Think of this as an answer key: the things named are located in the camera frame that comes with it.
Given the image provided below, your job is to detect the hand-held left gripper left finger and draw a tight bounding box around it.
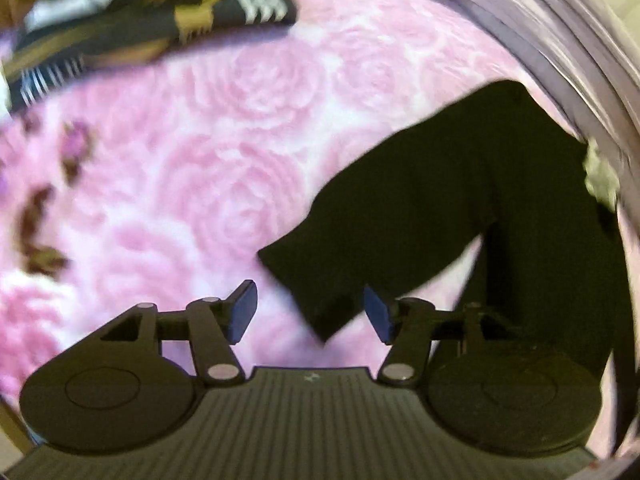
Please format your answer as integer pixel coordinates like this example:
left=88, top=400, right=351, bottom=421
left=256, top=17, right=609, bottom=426
left=75, top=280, right=259, bottom=387

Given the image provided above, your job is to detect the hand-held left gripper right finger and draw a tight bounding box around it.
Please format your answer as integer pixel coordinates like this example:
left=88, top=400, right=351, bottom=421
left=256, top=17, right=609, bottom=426
left=362, top=284, right=532, bottom=388

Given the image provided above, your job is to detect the black garment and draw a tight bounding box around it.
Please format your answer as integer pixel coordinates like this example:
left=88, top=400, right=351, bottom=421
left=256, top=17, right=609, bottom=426
left=257, top=79, right=632, bottom=386

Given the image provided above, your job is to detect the pink rose-pattern blanket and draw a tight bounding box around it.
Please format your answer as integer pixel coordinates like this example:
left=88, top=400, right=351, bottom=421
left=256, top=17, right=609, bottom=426
left=0, top=0, right=623, bottom=461

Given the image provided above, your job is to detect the white crumpled cloth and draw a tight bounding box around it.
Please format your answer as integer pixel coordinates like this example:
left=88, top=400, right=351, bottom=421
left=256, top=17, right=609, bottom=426
left=581, top=141, right=622, bottom=212

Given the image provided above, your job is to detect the dark striped garment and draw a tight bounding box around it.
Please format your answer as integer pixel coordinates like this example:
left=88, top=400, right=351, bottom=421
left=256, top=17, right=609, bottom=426
left=0, top=0, right=299, bottom=117

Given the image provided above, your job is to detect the lavender ruffled quilt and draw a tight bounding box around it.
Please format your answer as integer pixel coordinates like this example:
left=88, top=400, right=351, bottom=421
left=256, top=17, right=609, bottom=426
left=430, top=0, right=640, bottom=176

